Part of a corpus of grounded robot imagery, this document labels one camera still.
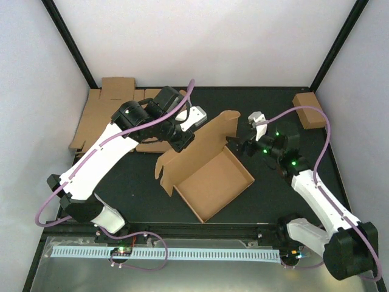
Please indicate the left black frame post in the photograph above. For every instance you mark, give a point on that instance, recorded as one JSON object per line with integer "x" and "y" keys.
{"x": 69, "y": 41}

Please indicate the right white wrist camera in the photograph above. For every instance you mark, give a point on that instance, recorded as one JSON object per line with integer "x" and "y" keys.
{"x": 258, "y": 122}

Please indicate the stack of flat cardboard blanks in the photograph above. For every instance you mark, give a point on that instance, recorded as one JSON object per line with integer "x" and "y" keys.
{"x": 101, "y": 105}

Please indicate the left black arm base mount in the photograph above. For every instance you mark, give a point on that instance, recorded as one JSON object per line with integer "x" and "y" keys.
{"x": 129, "y": 228}

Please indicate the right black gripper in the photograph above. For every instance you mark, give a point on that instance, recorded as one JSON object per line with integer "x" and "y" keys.
{"x": 242, "y": 148}

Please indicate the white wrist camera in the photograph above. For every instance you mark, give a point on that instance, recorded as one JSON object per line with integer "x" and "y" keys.
{"x": 194, "y": 116}
{"x": 258, "y": 122}

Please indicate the black aluminium rail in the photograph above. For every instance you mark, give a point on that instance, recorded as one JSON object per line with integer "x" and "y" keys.
{"x": 167, "y": 230}

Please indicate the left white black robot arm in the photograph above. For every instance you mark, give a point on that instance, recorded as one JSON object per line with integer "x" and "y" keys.
{"x": 167, "y": 117}

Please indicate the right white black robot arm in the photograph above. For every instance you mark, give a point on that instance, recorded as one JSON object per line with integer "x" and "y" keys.
{"x": 347, "y": 246}

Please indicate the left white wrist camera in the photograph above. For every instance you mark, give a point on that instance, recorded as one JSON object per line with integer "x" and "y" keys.
{"x": 194, "y": 116}

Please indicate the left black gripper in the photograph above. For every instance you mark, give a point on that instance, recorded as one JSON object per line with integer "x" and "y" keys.
{"x": 179, "y": 146}

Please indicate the white slotted cable duct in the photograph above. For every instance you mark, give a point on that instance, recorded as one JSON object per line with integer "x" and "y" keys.
{"x": 187, "y": 254}

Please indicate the metal front plate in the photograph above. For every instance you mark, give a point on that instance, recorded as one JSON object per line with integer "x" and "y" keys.
{"x": 71, "y": 274}

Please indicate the right black frame post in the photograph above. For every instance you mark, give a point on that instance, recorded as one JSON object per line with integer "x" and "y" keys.
{"x": 342, "y": 36}

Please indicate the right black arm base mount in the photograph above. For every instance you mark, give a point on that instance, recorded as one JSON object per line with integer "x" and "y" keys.
{"x": 275, "y": 234}

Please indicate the black frame post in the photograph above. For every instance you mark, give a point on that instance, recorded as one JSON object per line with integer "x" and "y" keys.
{"x": 69, "y": 41}
{"x": 342, "y": 36}

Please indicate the folded small cardboard box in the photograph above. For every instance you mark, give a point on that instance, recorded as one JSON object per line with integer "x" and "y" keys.
{"x": 309, "y": 118}

